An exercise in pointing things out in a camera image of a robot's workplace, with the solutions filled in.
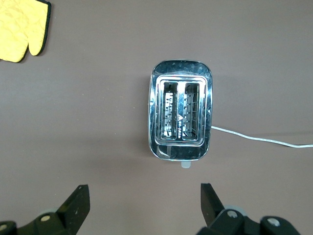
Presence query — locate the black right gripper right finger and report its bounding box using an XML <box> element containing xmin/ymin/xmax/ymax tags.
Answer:
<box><xmin>197</xmin><ymin>183</ymin><xmax>300</xmax><ymax>235</ymax></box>

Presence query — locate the yellow quilted oven mitt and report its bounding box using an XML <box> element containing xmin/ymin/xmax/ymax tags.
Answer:
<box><xmin>0</xmin><ymin>0</ymin><xmax>52</xmax><ymax>63</ymax></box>

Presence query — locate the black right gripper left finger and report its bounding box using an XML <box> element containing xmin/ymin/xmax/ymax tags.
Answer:
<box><xmin>0</xmin><ymin>185</ymin><xmax>90</xmax><ymax>235</ymax></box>

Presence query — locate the cream and chrome toaster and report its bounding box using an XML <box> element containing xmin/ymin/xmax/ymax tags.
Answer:
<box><xmin>148</xmin><ymin>58</ymin><xmax>213</xmax><ymax>168</ymax></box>

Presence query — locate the brown table cover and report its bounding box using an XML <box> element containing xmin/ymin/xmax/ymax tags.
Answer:
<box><xmin>0</xmin><ymin>0</ymin><xmax>313</xmax><ymax>235</ymax></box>

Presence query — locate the white toaster power cord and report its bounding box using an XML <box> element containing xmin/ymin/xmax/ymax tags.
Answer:
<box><xmin>210</xmin><ymin>125</ymin><xmax>313</xmax><ymax>149</ymax></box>

